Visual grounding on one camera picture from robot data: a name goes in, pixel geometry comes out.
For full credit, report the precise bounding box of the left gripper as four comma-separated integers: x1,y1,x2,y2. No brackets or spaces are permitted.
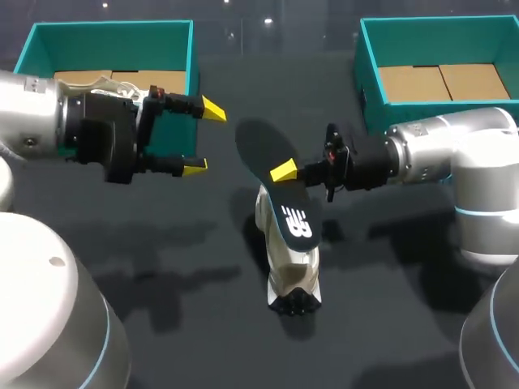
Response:
62,84,228,186

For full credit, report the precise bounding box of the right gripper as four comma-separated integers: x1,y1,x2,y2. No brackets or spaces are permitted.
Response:
270,122,393,203

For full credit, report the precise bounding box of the black insole with white print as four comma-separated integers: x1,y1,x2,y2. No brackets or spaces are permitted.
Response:
234,117,324,253

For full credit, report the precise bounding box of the cream white shoe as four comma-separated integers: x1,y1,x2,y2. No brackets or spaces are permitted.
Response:
56,77,150,103
255,182,324,318

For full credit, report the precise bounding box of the teal box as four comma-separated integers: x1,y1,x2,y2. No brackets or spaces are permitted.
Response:
351,15,519,135
13,19,202,164

